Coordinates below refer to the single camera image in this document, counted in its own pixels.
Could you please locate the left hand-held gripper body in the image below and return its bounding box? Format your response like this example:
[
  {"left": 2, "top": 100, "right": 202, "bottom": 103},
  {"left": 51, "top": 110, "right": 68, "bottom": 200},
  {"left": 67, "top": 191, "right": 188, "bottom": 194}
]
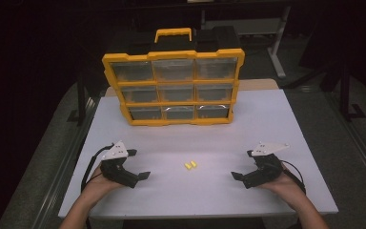
[{"left": 99, "top": 140, "right": 141, "bottom": 189}]

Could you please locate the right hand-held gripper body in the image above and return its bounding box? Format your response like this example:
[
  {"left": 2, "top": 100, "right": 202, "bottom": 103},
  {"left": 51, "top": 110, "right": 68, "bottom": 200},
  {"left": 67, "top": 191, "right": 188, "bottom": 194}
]
[{"left": 243, "top": 141, "right": 290, "bottom": 190}]

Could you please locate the yellow black organizer cabinet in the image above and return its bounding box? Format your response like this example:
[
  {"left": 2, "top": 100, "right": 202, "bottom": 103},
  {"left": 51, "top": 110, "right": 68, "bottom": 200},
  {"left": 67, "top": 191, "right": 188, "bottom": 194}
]
[{"left": 101, "top": 27, "right": 246, "bottom": 127}]

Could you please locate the clear plastic drawer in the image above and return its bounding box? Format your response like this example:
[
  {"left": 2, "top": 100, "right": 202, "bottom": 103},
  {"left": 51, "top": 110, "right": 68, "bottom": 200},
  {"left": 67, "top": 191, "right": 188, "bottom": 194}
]
[{"left": 152, "top": 59, "right": 194, "bottom": 81}]

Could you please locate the person's left hand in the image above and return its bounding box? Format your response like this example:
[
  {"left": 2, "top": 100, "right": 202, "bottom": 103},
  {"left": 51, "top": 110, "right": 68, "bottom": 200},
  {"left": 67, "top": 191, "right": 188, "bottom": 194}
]
[{"left": 83, "top": 165, "right": 126, "bottom": 200}]

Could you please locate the person's right hand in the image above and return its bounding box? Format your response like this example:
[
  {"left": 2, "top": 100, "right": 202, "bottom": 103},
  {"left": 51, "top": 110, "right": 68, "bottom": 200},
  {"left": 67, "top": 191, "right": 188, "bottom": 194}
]
[{"left": 260, "top": 173, "right": 305, "bottom": 210}]

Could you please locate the white table mat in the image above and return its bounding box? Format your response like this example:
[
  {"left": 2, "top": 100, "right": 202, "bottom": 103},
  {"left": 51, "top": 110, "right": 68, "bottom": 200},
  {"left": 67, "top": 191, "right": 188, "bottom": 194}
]
[{"left": 57, "top": 89, "right": 339, "bottom": 220}]

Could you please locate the grid of clear drawers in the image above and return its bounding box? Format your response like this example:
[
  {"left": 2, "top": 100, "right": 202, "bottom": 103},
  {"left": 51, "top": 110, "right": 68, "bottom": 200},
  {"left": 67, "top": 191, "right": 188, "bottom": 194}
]
[{"left": 110, "top": 56, "right": 238, "bottom": 121}]

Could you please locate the black floor stand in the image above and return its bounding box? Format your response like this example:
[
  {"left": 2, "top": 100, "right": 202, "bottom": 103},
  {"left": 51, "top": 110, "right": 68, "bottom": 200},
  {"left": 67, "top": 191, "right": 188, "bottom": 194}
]
[
  {"left": 66, "top": 71, "right": 89, "bottom": 127},
  {"left": 338, "top": 61, "right": 366, "bottom": 122}
]

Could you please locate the grey metal stand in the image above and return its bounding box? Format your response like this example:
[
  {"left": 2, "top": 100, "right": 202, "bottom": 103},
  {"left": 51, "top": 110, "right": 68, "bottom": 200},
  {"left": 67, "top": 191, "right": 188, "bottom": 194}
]
[{"left": 199, "top": 4, "right": 292, "bottom": 80}]

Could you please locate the black case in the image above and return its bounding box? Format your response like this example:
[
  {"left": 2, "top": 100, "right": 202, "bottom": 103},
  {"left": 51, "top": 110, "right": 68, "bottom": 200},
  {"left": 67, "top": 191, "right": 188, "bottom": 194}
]
[{"left": 194, "top": 25, "right": 243, "bottom": 52}]

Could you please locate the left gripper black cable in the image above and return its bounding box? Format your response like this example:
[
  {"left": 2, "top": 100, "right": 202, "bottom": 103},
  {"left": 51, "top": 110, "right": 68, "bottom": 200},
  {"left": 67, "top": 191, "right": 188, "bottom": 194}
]
[{"left": 80, "top": 144, "right": 114, "bottom": 194}]

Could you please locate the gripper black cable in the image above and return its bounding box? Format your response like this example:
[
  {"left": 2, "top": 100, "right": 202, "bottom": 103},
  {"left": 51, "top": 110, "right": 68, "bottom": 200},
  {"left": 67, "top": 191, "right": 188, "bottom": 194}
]
[
  {"left": 279, "top": 159, "right": 307, "bottom": 195},
  {"left": 80, "top": 144, "right": 114, "bottom": 194}
]

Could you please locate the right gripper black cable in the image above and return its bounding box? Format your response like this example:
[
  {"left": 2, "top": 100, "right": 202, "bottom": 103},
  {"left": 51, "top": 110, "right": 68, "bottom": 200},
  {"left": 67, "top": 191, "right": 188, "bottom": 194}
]
[{"left": 279, "top": 159, "right": 307, "bottom": 195}]

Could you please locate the metal frame rail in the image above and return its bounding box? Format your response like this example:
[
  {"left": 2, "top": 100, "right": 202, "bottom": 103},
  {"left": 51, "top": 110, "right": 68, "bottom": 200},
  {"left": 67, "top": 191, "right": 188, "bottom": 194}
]
[
  {"left": 30, "top": 96, "right": 100, "bottom": 229},
  {"left": 325, "top": 92, "right": 366, "bottom": 192}
]

